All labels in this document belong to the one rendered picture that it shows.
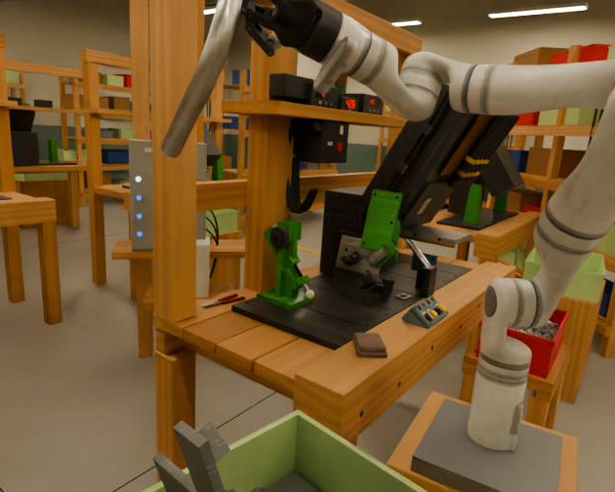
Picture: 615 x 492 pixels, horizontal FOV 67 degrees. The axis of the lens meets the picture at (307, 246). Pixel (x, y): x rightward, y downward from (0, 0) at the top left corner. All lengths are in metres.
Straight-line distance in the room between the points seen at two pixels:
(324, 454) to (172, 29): 1.06
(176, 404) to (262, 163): 0.83
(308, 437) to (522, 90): 0.65
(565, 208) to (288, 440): 0.60
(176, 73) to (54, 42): 10.69
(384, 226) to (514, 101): 0.98
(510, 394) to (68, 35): 11.75
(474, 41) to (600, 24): 2.22
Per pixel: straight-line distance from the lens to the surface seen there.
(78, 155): 8.61
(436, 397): 1.23
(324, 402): 1.12
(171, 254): 1.39
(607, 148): 0.71
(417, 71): 0.79
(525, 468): 1.03
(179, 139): 0.73
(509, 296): 0.91
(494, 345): 0.94
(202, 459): 0.52
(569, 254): 0.81
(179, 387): 1.57
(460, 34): 11.20
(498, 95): 0.73
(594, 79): 0.75
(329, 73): 0.69
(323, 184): 2.04
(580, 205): 0.75
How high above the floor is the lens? 1.45
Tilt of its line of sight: 14 degrees down
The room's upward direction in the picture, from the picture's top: 4 degrees clockwise
